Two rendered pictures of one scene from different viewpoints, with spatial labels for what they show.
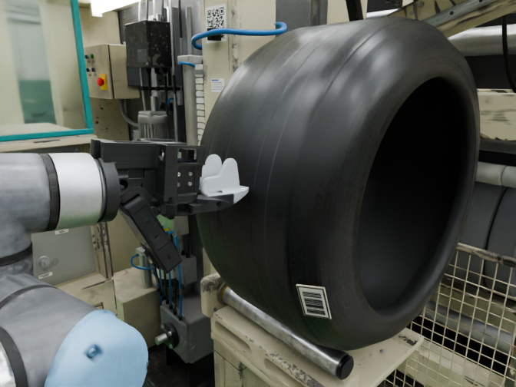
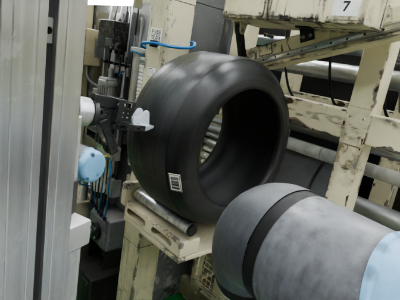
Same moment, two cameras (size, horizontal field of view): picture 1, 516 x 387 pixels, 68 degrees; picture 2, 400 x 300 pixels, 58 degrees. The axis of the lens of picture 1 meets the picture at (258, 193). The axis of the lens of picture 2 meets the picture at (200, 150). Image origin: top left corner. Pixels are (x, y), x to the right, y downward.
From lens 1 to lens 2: 57 cm
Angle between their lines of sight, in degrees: 3
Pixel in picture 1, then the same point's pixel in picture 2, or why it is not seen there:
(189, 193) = (126, 121)
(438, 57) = (255, 80)
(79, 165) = (87, 102)
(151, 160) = (113, 105)
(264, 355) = (152, 225)
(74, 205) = (84, 116)
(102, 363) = (94, 158)
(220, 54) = (155, 55)
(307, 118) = (183, 98)
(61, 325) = (82, 147)
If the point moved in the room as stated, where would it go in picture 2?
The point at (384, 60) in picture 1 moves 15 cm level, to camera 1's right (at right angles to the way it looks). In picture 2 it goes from (223, 78) to (272, 86)
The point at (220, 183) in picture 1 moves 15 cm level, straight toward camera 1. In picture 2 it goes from (140, 120) to (136, 131)
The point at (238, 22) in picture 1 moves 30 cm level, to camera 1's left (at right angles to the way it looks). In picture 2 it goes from (167, 40) to (88, 27)
